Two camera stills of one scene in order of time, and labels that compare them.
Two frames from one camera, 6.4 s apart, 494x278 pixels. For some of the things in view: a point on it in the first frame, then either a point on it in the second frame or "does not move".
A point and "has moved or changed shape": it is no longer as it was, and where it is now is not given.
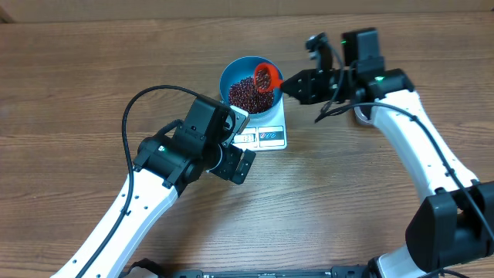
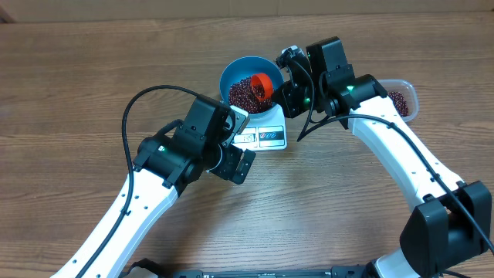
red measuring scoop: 266,78 has moved or changed shape
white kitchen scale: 267,132 does not move
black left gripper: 227,170 does not move
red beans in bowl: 245,96 does not move
